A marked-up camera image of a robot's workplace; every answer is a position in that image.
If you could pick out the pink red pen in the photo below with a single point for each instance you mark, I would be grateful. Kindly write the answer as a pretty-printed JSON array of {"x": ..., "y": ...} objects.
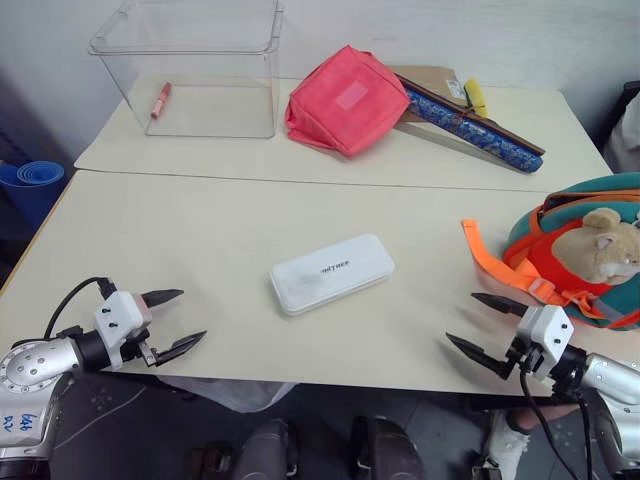
[{"x": 161, "y": 100}]

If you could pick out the black chair back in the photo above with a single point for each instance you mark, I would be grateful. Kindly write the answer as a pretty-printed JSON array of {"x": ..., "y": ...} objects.
[{"x": 627, "y": 102}]

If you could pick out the blue patterned rolled scroll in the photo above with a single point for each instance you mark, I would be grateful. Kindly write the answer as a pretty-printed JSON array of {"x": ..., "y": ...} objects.
[{"x": 480, "y": 137}]

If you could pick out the green orange plush backpack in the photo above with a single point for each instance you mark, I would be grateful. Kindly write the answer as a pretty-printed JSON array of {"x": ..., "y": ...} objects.
[{"x": 560, "y": 240}]

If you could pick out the white cloth bundle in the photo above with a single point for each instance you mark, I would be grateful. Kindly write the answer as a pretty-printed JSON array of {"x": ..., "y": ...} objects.
[{"x": 625, "y": 147}]

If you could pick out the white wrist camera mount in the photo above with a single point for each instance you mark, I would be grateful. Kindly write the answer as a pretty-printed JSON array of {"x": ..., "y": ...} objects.
[
  {"x": 547, "y": 335},
  {"x": 117, "y": 320}
]

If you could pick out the blue rolled foam mat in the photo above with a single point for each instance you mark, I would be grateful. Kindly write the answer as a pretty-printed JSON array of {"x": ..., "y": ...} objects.
[{"x": 35, "y": 187}]

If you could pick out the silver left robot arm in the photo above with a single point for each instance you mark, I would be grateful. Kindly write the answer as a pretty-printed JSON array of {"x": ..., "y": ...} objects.
[{"x": 30, "y": 367}]

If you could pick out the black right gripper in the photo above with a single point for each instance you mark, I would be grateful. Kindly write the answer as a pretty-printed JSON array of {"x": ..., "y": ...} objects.
[{"x": 522, "y": 360}]

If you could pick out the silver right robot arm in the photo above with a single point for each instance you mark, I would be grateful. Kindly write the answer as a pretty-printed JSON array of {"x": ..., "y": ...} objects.
[{"x": 615, "y": 380}]

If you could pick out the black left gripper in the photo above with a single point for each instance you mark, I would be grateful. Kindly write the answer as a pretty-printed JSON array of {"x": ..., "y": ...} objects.
[{"x": 143, "y": 320}]

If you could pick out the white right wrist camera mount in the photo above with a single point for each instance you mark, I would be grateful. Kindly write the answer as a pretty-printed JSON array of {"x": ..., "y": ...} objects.
[{"x": 547, "y": 335}]

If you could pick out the clear plastic storage bin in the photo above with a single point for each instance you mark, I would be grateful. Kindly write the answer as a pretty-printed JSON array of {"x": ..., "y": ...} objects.
[{"x": 215, "y": 60}]

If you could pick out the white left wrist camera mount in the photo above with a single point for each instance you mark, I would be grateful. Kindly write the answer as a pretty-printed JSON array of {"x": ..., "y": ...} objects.
[{"x": 117, "y": 320}]

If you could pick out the dark rounded shape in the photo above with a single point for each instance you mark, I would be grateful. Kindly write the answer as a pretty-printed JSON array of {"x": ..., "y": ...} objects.
[
  {"x": 385, "y": 450},
  {"x": 267, "y": 450}
]

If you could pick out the white plastic bag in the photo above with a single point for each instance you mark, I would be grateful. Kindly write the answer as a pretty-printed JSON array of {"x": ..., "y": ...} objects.
[{"x": 235, "y": 392}]

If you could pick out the red fabric pouch bag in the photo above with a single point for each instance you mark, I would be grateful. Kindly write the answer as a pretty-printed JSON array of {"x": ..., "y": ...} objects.
[{"x": 345, "y": 110}]

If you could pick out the brown cardboard sheet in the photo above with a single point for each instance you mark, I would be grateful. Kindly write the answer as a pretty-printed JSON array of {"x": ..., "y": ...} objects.
[{"x": 432, "y": 80}]

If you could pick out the white sneaker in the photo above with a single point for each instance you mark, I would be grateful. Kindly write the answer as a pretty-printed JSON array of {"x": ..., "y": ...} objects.
[{"x": 507, "y": 445}]

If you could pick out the white plastic case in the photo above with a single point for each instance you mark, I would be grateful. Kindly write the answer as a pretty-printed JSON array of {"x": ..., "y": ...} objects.
[{"x": 332, "y": 275}]

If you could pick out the yellow sponge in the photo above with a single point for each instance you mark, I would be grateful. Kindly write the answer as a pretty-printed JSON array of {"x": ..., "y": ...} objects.
[{"x": 475, "y": 95}]

